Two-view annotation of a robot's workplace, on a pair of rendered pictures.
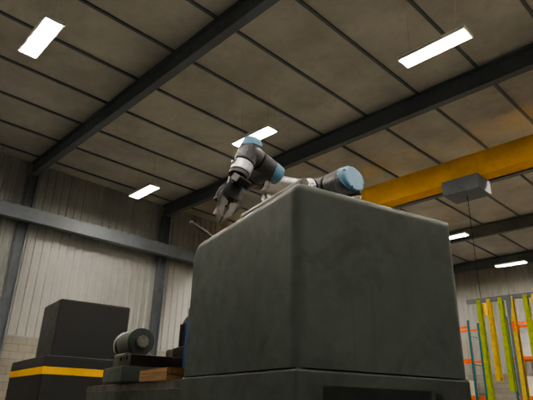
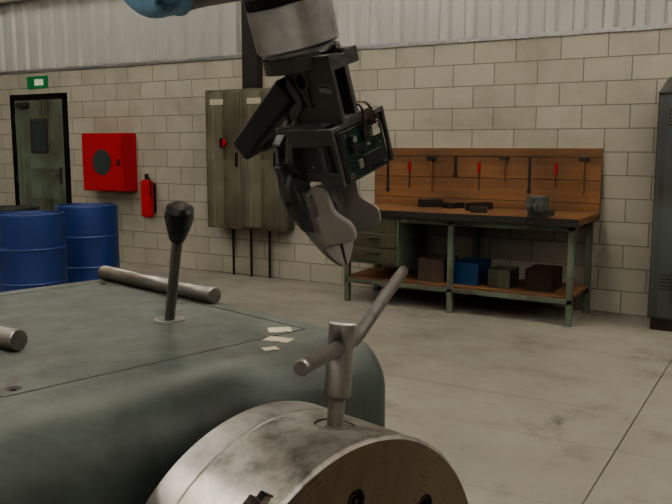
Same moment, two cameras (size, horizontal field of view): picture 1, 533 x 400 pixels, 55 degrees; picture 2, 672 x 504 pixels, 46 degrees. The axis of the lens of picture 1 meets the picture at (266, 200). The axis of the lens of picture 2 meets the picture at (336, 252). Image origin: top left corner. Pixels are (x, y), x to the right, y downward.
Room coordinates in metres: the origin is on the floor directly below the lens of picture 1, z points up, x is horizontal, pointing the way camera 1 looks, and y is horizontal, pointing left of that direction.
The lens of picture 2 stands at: (2.31, -0.07, 1.46)
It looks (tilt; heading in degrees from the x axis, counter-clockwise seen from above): 8 degrees down; 164
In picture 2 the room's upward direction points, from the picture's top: straight up
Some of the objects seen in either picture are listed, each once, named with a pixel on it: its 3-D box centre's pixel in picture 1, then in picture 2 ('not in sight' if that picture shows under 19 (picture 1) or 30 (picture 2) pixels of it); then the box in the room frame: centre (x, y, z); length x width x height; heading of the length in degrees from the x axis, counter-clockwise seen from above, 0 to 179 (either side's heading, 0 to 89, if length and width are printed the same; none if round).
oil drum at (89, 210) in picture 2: not in sight; (88, 249); (-5.70, -0.32, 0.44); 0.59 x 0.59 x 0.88
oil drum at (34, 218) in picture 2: not in sight; (31, 263); (-4.86, -0.77, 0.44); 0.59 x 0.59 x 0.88
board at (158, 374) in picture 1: (199, 377); not in sight; (1.97, 0.23, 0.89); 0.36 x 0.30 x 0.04; 119
